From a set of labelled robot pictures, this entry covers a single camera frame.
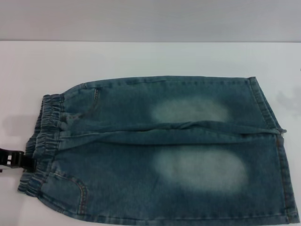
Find blue denim shorts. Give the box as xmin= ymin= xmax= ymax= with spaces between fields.
xmin=16 ymin=75 xmax=297 ymax=224

